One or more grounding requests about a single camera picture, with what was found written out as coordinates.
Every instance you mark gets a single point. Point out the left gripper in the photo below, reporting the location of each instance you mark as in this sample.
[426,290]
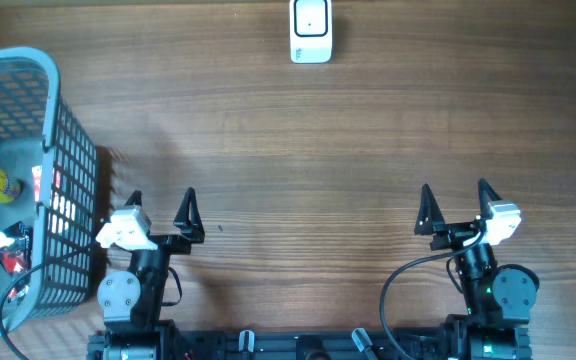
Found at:
[190,230]

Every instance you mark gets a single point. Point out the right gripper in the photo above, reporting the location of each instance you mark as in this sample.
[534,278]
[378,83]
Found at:
[431,220]

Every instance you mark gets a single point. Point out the black red snack packet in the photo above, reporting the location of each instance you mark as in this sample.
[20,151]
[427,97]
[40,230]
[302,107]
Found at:
[15,249]

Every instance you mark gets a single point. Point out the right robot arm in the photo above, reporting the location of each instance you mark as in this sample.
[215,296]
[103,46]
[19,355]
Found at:
[498,298]

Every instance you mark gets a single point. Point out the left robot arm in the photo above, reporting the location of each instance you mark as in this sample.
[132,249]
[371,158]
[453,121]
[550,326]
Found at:
[132,300]

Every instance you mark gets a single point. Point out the white barcode scanner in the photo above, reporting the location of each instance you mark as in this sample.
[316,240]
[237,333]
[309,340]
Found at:
[311,32]

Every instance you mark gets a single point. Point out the grey plastic shopping basket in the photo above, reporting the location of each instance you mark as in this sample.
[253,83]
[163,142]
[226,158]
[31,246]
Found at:
[45,148]

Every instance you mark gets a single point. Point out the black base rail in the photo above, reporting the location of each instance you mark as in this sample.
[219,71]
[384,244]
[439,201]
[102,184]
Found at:
[415,343]

